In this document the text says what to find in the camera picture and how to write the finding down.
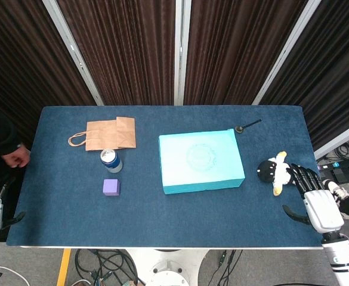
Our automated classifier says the purple foam cube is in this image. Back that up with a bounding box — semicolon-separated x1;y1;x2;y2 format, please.
103;178;121;197

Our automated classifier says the black foot pedal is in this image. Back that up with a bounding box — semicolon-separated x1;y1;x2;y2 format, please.
332;168;349;182

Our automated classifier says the blue table mat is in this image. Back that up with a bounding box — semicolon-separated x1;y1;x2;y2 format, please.
6;105;332;248

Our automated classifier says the black white plush doll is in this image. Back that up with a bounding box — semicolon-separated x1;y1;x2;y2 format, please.
256;151;297;197

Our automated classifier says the small black spoon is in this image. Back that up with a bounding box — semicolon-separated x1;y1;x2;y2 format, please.
234;119;262;133

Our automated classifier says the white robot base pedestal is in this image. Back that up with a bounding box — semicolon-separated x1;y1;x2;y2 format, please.
123;248;211;286

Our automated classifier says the brown paper bag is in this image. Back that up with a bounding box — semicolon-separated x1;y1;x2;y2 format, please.
68;116;137;152

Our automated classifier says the blue soda can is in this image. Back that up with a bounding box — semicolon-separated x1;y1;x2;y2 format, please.
100;148;123;174

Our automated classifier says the white partition post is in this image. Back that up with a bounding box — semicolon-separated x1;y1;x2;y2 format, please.
42;0;105;106
174;0;192;105
251;0;324;105
313;118;349;160

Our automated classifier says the person in black jacket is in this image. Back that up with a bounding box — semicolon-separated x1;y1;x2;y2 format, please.
0;94;32;169

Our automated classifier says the light blue shoe box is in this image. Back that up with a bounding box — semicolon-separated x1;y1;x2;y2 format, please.
158;128;246;195

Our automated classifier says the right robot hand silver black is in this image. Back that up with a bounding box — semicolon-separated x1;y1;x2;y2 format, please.
282;163;345;235

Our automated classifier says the white black sneaker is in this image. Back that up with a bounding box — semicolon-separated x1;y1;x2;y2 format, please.
326;180;349;220

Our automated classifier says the brown pleated partition panel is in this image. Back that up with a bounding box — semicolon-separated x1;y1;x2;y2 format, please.
0;0;97;150
184;0;308;105
259;0;349;151
56;0;177;105

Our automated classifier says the yellow floor tape strip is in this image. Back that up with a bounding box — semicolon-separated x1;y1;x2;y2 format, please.
56;248;72;286

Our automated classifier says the black floor cable bundle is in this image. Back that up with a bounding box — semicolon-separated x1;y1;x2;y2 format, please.
326;142;349;164
74;248;141;286
206;249;243;286

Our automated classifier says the white floor cable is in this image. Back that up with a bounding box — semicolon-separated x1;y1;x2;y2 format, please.
0;266;29;286

